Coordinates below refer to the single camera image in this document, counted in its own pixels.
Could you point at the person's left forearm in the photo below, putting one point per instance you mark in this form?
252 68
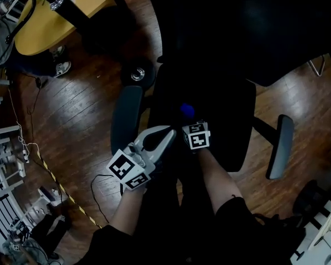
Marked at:
129 208

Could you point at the yellow black floor tape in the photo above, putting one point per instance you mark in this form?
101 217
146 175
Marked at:
63 189

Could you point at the small blue object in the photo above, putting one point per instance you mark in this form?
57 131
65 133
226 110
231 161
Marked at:
187 110

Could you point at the chrome chair leg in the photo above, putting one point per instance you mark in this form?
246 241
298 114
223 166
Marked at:
318 74

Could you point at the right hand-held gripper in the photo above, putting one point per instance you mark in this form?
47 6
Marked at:
198 139

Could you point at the round wooden table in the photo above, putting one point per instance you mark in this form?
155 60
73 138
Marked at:
44 32

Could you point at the black office chair seat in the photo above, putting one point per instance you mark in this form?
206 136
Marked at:
223 120

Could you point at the black round stool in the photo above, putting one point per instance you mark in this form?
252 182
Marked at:
311 200

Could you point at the grey chair armrest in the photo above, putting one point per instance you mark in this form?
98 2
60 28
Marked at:
127 114
282 148

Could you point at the person's right forearm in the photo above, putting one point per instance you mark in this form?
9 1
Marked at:
218 178

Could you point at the black mesh chair backrest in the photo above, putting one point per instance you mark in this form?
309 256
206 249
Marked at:
237 23

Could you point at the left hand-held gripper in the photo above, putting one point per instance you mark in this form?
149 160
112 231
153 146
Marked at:
127 167

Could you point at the person's black clothing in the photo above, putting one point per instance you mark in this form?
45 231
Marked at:
182 244

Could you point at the white frame workbench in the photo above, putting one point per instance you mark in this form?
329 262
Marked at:
2 131

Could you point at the white desk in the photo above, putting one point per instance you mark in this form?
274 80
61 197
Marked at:
320 247

